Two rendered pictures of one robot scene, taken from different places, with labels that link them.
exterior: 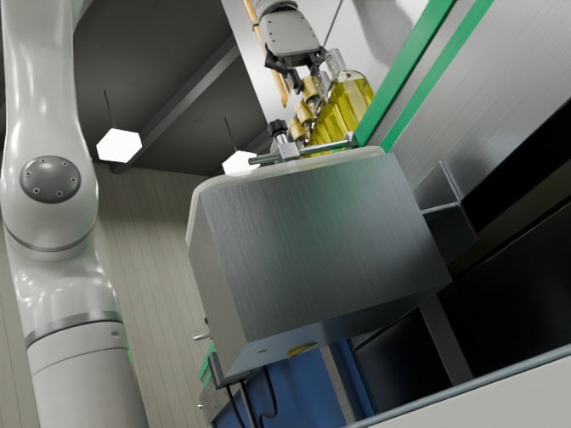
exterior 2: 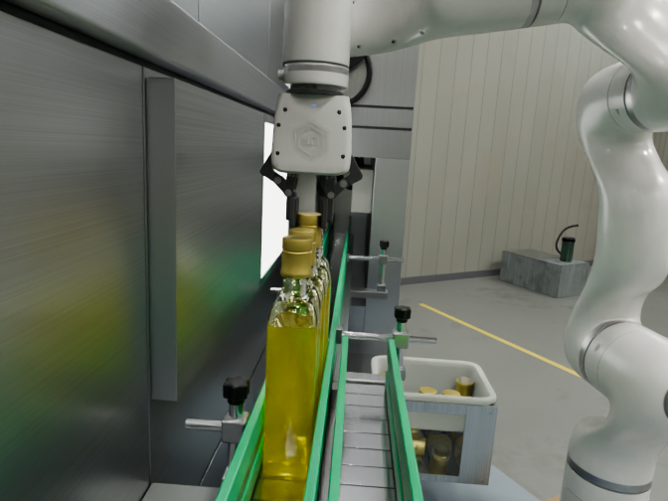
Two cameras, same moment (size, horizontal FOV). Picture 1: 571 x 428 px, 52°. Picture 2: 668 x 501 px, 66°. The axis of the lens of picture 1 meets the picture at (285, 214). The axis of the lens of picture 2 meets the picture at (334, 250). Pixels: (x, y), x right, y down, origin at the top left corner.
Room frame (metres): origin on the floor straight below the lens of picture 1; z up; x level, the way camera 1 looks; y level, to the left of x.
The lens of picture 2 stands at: (1.57, 0.17, 1.43)
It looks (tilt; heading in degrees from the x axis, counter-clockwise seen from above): 11 degrees down; 202
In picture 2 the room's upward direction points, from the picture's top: 3 degrees clockwise
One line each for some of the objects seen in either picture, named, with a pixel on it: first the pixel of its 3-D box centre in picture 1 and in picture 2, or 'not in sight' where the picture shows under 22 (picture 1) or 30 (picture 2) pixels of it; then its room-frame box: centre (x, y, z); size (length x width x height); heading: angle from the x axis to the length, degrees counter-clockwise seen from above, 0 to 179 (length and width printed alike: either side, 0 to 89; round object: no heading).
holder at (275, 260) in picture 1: (329, 261); (412, 417); (0.64, -0.03, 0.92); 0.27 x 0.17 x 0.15; 110
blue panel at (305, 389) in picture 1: (287, 408); not in sight; (1.62, 0.17, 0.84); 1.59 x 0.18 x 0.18; 20
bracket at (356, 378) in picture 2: not in sight; (371, 395); (0.78, -0.07, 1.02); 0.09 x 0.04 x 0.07; 110
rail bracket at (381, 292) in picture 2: not in sight; (373, 277); (0.18, -0.28, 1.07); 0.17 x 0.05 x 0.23; 110
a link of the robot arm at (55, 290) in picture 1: (58, 264); (634, 410); (0.75, 0.32, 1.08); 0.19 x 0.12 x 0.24; 28
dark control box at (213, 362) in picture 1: (228, 367); not in sight; (1.42, 0.26, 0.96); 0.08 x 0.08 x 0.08; 20
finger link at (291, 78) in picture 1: (287, 77); (334, 204); (0.94, -0.09, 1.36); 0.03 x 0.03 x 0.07; 19
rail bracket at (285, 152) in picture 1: (304, 155); (386, 341); (0.78, -0.06, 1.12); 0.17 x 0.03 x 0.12; 110
